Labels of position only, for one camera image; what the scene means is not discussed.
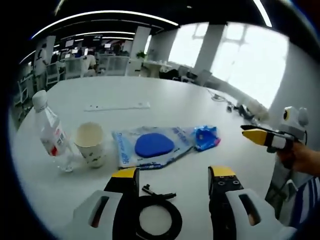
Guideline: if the blue snack packet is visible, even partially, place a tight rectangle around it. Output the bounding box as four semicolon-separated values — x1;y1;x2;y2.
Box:
193;124;221;153

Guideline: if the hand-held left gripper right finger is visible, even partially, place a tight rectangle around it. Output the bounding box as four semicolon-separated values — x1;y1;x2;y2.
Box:
207;165;286;240

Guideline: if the person's right hand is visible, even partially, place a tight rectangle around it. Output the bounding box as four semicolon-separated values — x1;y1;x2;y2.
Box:
276;142;317;174

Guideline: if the white mesh office chair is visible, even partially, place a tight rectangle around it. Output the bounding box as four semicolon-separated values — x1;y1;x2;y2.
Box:
64;57;87;80
106;56;131;76

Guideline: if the straight ceiling light strip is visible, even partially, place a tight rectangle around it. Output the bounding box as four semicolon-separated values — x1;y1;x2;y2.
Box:
252;0;273;28

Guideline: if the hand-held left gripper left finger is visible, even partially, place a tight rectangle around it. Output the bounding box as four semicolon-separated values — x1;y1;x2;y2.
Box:
67;167;141;240

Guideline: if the curved ceiling light strip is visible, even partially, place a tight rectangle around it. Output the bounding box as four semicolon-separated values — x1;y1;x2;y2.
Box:
31;10;180;40

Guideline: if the white tabletop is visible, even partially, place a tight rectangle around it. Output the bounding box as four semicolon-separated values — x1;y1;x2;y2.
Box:
8;74;278;240

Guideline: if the white paper cup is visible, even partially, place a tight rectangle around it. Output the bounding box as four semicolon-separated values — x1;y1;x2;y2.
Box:
74;121;105;169

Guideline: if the white power strip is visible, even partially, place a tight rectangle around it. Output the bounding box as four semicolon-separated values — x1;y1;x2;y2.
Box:
83;101;151;112

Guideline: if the round white side table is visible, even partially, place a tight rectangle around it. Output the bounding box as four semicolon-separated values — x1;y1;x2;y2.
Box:
143;61;173;78

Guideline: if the person's striped garment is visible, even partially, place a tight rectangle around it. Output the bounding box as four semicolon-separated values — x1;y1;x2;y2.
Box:
282;174;320;226

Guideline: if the clear plastic water bottle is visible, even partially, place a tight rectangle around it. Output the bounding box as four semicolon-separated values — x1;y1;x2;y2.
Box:
31;89;76;173

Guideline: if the black cable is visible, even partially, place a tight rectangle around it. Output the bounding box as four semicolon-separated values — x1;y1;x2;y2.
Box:
134;184;183;239

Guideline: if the bagged blue mouse pad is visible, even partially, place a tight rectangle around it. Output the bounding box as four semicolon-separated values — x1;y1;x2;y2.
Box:
111;125;198;171

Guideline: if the black device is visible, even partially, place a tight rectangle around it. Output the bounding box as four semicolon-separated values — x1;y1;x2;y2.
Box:
238;104;253;119

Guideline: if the large window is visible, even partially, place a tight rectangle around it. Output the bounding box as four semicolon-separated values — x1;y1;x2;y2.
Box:
168;22;210;69
211;23;291;109

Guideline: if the grey chair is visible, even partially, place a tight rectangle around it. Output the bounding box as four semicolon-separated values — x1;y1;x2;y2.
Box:
265;152;301;202

